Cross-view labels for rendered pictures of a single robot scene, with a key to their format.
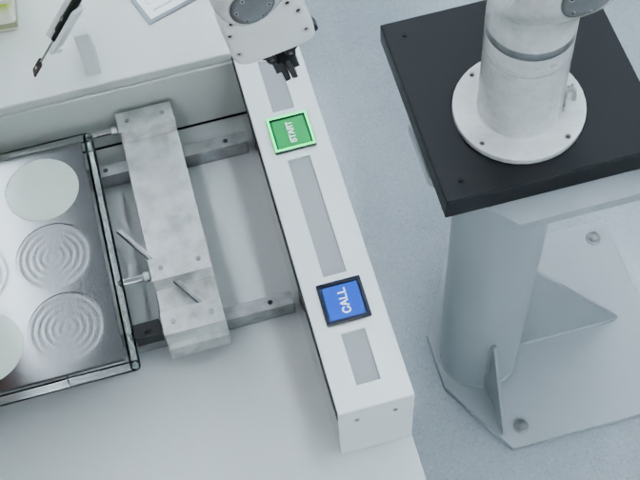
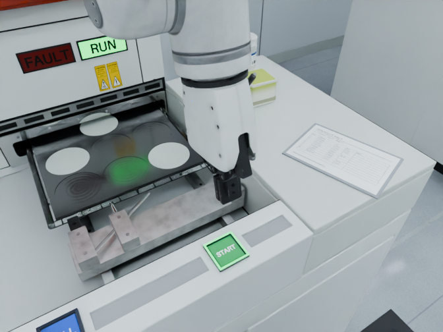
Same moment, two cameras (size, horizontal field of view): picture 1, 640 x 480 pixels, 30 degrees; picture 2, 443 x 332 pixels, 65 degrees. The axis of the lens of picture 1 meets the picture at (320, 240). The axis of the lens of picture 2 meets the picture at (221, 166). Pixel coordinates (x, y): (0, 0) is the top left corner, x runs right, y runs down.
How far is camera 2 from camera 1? 117 cm
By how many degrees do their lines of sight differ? 45
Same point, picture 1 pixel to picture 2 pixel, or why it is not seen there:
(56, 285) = (107, 176)
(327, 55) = not seen: outside the picture
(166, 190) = (185, 209)
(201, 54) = (271, 182)
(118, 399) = (56, 236)
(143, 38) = (270, 153)
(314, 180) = (187, 281)
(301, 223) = (142, 281)
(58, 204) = (160, 163)
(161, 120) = not seen: hidden behind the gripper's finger
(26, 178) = (174, 147)
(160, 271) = (115, 217)
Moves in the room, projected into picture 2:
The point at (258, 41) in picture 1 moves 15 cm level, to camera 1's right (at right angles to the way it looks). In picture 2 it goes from (194, 130) to (245, 221)
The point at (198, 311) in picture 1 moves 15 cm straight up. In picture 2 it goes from (85, 246) to (59, 189)
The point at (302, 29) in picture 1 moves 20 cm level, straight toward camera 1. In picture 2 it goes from (217, 151) to (21, 199)
